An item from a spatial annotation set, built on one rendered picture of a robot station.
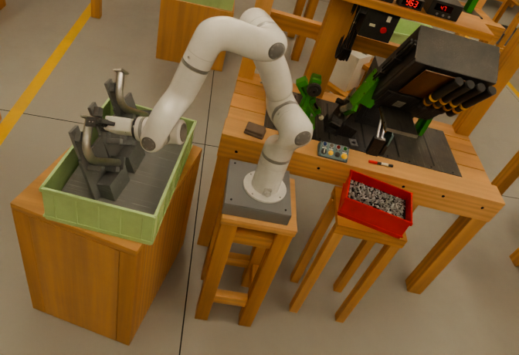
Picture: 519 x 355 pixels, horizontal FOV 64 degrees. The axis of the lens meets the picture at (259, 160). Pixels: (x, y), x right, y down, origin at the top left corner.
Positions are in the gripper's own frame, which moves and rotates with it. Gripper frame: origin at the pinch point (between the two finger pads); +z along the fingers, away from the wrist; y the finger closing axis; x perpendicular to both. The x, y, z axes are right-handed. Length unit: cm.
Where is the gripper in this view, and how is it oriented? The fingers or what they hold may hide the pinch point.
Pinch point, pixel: (96, 124)
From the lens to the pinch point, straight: 154.0
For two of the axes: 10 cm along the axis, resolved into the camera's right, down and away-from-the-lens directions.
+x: -1.2, 9.9, -1.1
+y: -1.7, -1.3, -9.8
